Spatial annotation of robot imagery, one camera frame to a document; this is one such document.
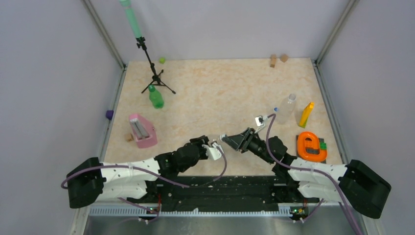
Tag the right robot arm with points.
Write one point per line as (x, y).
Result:
(354, 183)

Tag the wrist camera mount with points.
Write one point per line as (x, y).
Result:
(214, 150)
(260, 122)

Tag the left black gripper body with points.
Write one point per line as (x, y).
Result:
(200, 141)

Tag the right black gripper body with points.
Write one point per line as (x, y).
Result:
(251, 142)

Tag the orange tape dispenser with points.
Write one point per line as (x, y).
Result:
(309, 146)

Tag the wooden block right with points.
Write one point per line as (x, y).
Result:
(284, 58)

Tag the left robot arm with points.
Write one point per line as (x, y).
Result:
(94, 181)

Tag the small wooden cube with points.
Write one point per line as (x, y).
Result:
(129, 137)

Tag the purple small object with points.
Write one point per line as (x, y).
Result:
(109, 114)

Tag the small green cap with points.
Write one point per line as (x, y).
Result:
(162, 60)

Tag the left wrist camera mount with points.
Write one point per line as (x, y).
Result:
(214, 150)

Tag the small green lego brick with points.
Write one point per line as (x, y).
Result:
(323, 146)

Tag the pink toy toaster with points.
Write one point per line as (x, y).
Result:
(143, 131)

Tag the yellow green block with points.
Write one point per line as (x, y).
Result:
(305, 115)

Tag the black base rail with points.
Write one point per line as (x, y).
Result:
(227, 194)

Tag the green plastic bottle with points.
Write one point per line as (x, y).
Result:
(155, 97)

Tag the clear plastic bottle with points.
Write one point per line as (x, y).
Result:
(285, 109)

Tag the wooden block left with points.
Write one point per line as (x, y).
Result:
(273, 60)

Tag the wooden block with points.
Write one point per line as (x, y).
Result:
(284, 58)
(273, 60)

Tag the black tripod green pole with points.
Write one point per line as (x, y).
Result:
(140, 42)

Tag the clear bottle blue-white cap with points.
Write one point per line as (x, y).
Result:
(216, 138)

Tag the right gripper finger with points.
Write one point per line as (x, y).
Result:
(245, 134)
(234, 142)

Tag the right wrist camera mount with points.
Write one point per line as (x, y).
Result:
(260, 122)

